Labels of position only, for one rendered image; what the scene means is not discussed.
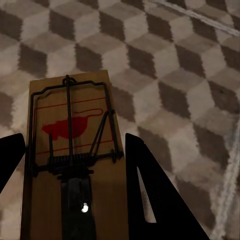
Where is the mousetrap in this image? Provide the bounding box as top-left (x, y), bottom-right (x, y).
top-left (20, 69), bottom-right (129, 240)

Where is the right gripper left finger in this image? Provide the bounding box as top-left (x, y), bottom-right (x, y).
top-left (0, 133), bottom-right (26, 193)

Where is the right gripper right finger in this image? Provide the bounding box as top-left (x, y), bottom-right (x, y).
top-left (125, 133), bottom-right (210, 240)

